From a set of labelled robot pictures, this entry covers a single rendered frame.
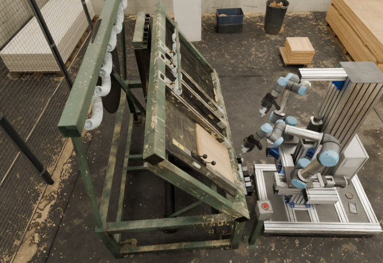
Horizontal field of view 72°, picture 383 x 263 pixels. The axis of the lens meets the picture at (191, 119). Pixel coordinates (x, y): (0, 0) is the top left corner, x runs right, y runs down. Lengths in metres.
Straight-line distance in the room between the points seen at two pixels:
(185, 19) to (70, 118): 4.88
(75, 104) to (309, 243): 2.92
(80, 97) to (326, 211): 2.92
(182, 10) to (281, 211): 4.40
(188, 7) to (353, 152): 4.40
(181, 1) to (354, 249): 5.06
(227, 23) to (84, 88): 5.23
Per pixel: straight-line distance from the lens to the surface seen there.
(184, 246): 3.15
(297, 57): 5.59
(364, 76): 2.20
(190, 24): 6.17
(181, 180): 1.87
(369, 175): 4.36
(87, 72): 1.81
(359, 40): 6.10
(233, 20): 6.58
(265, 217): 2.61
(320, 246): 3.60
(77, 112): 1.54
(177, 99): 2.29
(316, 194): 2.73
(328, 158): 2.08
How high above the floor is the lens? 3.18
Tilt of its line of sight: 46 degrees down
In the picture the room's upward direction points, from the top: 3 degrees counter-clockwise
